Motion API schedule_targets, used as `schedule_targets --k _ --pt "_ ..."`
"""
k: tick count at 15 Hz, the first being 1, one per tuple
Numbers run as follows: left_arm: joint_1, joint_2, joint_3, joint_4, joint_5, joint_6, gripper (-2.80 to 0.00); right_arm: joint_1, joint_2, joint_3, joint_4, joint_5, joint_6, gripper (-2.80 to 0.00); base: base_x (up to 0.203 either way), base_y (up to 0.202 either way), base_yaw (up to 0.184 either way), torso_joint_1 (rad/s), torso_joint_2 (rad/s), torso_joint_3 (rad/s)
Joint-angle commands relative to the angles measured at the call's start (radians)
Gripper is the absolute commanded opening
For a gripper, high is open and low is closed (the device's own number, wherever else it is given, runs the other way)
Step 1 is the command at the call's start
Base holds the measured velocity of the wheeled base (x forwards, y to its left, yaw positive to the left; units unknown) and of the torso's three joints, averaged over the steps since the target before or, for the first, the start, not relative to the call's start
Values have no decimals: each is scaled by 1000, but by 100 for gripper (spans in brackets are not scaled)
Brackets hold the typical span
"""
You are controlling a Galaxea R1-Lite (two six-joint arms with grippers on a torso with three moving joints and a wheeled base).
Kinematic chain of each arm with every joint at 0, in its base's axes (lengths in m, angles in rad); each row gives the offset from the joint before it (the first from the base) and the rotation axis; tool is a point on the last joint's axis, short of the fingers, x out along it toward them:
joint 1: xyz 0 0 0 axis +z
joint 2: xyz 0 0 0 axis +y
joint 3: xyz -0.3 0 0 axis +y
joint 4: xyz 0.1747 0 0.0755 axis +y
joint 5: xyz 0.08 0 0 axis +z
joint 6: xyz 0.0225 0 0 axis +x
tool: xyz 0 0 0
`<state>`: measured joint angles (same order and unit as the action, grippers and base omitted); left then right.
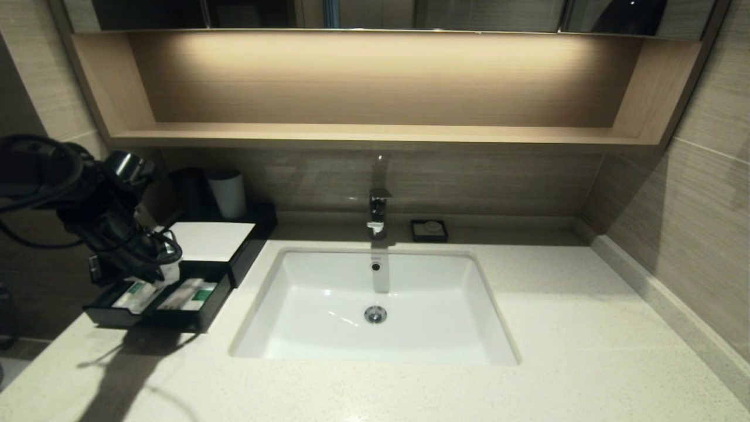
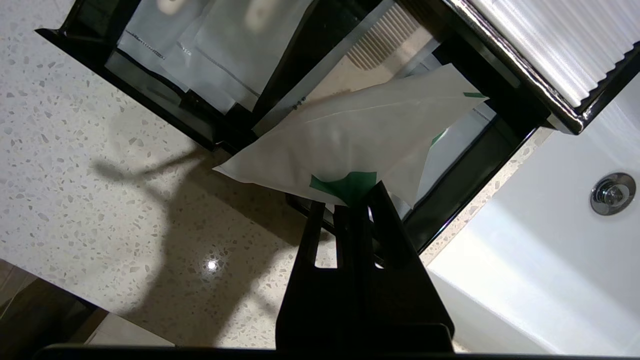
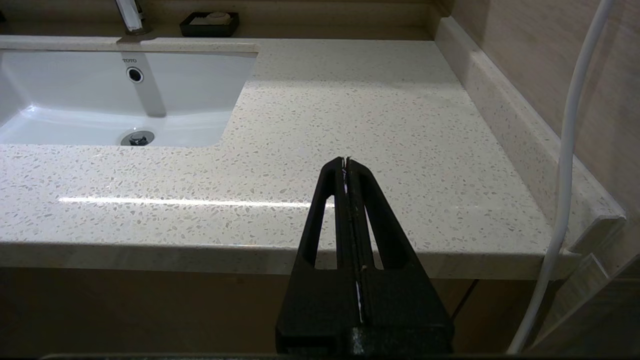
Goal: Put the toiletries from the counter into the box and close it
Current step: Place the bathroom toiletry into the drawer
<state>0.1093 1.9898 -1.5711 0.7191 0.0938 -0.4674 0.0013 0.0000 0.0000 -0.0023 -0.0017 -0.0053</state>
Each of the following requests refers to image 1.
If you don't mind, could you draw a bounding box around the small sachet green label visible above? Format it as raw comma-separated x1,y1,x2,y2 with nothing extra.
157,257,182,288

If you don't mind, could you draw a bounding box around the toothbrush green label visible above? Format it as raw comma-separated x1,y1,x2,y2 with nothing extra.
130,283,165,312

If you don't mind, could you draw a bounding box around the grey plastic cup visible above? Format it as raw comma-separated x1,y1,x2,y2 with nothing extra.
208,169,247,219

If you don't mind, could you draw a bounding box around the plain white long packet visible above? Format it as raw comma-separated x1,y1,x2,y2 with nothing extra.
157,278,203,311

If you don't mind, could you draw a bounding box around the narrow white packet green label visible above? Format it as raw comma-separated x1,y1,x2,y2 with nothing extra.
114,280,147,310

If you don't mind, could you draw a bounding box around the flat white packet green label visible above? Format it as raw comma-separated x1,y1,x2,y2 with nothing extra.
183,281,219,312

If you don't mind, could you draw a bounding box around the black cup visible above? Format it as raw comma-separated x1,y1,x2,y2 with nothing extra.
169,167,212,216

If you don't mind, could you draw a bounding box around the chrome faucet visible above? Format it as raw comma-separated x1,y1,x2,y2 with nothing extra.
367,155,394,240

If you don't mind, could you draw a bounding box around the black soap dish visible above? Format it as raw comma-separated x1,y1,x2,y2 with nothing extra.
411,220,449,243

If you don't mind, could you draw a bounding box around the white sink basin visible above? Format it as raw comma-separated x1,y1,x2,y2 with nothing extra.
230,246,521,367

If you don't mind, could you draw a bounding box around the mirror cabinet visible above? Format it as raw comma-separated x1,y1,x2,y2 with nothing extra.
64,0,718,36

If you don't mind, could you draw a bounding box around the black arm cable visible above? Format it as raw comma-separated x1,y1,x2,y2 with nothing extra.
0,135,86,250

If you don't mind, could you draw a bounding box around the wooden wall shelf niche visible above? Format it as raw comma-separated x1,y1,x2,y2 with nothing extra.
52,29,727,152

